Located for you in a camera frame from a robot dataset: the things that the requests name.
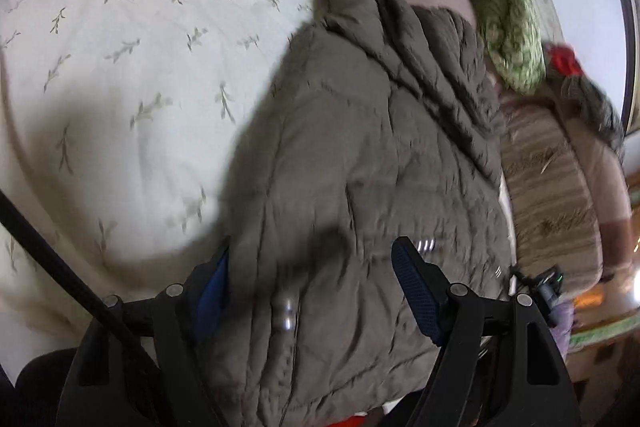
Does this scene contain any olive quilted down jacket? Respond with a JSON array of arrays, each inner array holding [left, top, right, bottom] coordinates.
[[202, 0, 511, 426]]

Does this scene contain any green white patterned blanket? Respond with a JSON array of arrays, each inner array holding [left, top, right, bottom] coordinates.
[[470, 0, 546, 95]]

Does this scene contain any large beige striped folded quilt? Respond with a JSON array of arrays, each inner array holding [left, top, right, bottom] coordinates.
[[500, 94, 602, 300]]

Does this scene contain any dark checkered cloth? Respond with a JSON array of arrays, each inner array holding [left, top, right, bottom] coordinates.
[[560, 75, 625, 160]]

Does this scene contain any white leaf-print bed quilt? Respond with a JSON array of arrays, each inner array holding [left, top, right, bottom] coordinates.
[[0, 0, 356, 338]]

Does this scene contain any red cloth item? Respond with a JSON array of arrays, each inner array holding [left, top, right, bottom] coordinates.
[[544, 43, 584, 77]]

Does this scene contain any pink brown blanket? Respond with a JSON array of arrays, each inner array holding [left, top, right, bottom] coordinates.
[[565, 118, 634, 279]]

